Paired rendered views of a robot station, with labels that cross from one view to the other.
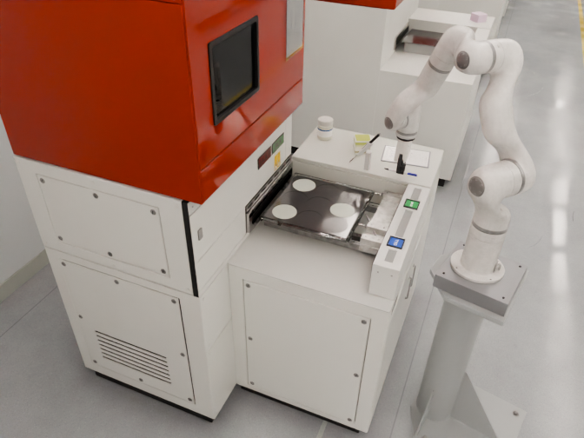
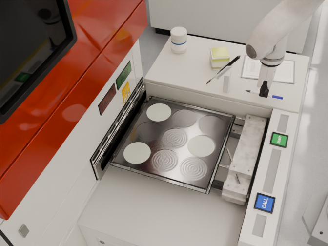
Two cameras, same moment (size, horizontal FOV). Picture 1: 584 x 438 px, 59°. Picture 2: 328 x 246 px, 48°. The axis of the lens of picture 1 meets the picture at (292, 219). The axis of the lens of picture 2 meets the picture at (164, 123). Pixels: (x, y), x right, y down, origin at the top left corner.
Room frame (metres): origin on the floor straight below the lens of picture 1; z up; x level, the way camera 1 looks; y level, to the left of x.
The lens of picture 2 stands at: (0.88, -0.11, 1.96)
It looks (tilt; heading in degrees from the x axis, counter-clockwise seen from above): 48 degrees down; 2
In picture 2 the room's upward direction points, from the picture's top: 4 degrees counter-clockwise
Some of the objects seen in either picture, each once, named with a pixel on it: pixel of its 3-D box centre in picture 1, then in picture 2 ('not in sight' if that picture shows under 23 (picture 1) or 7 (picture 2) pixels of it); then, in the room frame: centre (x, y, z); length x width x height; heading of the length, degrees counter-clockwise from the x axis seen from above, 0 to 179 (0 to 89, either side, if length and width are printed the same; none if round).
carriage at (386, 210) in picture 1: (381, 223); (245, 158); (1.68, -0.36, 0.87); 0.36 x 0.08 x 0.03; 158
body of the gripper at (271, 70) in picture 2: (404, 146); (268, 69); (1.89, -0.45, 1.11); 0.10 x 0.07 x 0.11; 158
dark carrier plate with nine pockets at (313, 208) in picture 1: (318, 204); (174, 138); (1.76, -0.11, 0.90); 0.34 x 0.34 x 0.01; 68
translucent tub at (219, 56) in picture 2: (361, 144); (219, 58); (2.10, -0.31, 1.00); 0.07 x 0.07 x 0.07; 2
